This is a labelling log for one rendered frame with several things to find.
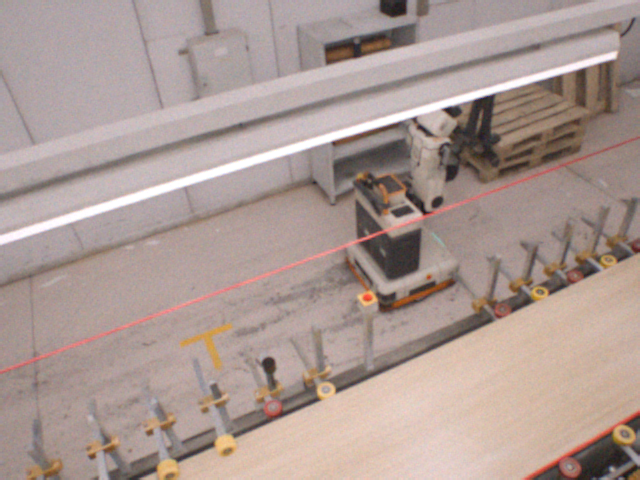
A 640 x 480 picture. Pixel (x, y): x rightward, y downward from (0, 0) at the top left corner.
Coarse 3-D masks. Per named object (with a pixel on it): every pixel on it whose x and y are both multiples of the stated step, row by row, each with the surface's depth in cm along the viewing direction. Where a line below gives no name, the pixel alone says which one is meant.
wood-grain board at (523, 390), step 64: (512, 320) 264; (576, 320) 260; (384, 384) 242; (448, 384) 239; (512, 384) 236; (576, 384) 233; (256, 448) 222; (320, 448) 220; (384, 448) 218; (448, 448) 216; (512, 448) 213
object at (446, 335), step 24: (528, 288) 306; (552, 288) 304; (480, 312) 294; (432, 336) 285; (456, 336) 286; (384, 360) 276; (408, 360) 279; (336, 384) 267; (288, 408) 259; (240, 432) 252; (144, 456) 244; (192, 456) 247
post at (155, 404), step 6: (156, 396) 220; (150, 402) 217; (156, 402) 218; (156, 408) 220; (162, 408) 223; (156, 414) 222; (162, 414) 224; (162, 420) 226; (168, 432) 233; (174, 432) 236; (168, 438) 235; (174, 438) 237; (174, 444) 240; (180, 444) 242
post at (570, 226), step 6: (570, 222) 277; (570, 228) 278; (564, 234) 283; (570, 234) 281; (564, 240) 285; (570, 240) 285; (564, 246) 286; (558, 252) 293; (564, 252) 289; (558, 258) 294; (564, 258) 293; (558, 264) 296; (552, 276) 304
